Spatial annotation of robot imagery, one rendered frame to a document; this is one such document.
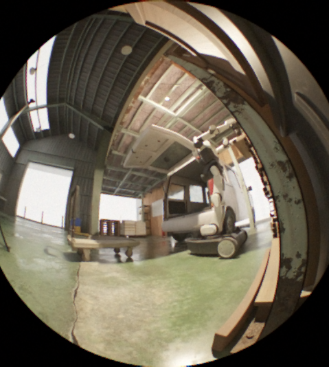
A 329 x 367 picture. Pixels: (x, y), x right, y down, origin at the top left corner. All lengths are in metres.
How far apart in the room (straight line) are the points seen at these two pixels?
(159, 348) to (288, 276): 0.33
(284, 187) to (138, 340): 0.48
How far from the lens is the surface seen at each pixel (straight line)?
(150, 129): 1.73
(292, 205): 0.19
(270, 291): 0.44
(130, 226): 5.41
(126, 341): 0.43
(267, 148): 0.21
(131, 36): 5.79
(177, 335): 0.44
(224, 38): 0.21
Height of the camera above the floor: 0.35
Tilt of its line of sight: 23 degrees up
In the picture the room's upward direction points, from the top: 4 degrees counter-clockwise
